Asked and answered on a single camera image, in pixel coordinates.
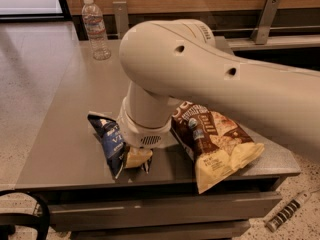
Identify blue chip bag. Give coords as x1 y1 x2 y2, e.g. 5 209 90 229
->
87 112 152 179

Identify metal wall bracket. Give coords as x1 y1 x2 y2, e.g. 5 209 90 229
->
113 1 129 39
250 0 281 45

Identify left metal wall bracket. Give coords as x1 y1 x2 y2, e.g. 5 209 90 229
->
113 1 129 39

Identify white power strip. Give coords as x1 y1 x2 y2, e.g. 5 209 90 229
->
266 191 312 232

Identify right metal wall bracket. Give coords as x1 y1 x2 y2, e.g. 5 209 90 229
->
250 0 281 45

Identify black chair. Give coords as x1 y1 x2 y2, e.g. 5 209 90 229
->
0 191 50 240

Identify clear plastic water bottle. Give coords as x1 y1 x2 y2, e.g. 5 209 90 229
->
82 0 111 60

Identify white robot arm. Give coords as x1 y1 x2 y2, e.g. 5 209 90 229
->
118 20 320 161

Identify grey table drawer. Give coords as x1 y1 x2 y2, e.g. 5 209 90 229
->
50 192 281 231

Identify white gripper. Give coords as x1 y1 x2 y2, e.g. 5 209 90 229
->
117 97 177 169

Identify brown yellow sea salt chip bag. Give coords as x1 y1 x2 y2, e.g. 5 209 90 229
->
171 102 264 194

